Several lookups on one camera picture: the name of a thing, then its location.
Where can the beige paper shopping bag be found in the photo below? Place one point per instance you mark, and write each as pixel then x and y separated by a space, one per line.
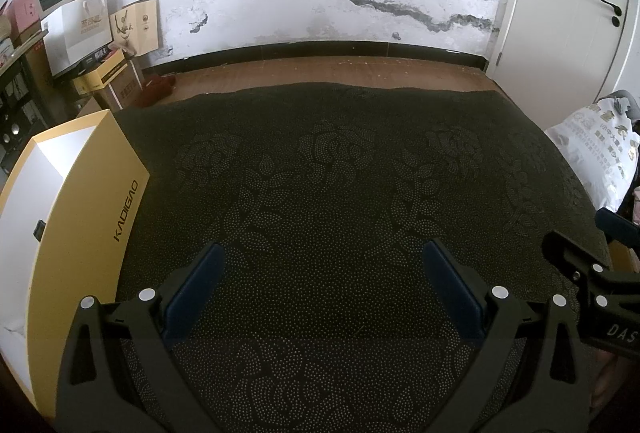
pixel 135 28

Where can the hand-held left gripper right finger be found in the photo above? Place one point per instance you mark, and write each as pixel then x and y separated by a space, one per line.
pixel 450 285

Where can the dark floral blanket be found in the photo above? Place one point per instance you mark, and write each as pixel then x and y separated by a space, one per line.
pixel 340 173

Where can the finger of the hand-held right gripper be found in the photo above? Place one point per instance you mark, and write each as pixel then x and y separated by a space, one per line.
pixel 620 228
pixel 570 255

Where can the person's right hand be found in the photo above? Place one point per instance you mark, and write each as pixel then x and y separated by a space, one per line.
pixel 612 380

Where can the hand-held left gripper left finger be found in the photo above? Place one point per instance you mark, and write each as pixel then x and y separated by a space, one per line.
pixel 195 283

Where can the red cloth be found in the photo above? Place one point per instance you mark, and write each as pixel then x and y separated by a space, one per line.
pixel 156 90

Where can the yellow cardboard box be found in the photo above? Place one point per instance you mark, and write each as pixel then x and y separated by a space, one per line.
pixel 75 223

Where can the white printed plastic bag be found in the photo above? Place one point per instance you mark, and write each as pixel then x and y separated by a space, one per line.
pixel 595 153

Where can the brown cardboard box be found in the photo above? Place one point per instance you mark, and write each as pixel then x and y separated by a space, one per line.
pixel 625 255

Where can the white paper shopping bag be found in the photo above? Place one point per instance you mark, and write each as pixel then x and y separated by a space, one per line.
pixel 77 33

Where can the brown cardboard carton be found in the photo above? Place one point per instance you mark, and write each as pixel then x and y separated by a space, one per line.
pixel 122 85

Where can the black flat box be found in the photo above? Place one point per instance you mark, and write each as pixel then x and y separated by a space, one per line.
pixel 100 55

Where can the yellow carton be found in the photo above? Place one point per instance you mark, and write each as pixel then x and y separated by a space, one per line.
pixel 100 75

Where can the pink box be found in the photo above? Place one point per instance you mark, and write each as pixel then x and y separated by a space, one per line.
pixel 25 13

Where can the black shelf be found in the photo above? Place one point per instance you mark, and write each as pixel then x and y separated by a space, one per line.
pixel 17 108

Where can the grey clip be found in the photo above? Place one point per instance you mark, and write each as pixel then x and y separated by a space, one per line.
pixel 625 100

